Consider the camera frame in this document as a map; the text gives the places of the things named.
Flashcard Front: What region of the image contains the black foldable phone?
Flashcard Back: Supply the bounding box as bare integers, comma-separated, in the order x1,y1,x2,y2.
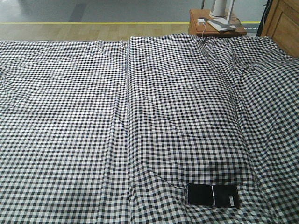
187,183,240,208

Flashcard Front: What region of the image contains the white desk lamp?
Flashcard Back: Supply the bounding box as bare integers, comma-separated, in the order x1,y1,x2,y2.
208,0,236,32

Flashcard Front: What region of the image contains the wooden bed headboard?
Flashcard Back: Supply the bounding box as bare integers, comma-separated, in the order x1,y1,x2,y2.
261,0,299,58

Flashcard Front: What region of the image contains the black white checkered bedsheet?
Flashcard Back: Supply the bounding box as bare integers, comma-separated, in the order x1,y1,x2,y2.
0,34,299,224

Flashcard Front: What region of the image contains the wooden nightstand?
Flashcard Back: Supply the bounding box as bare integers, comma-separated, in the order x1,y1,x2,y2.
188,9,247,38

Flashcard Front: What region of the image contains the white charger with cable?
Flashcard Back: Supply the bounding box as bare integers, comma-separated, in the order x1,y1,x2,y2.
197,17,206,37

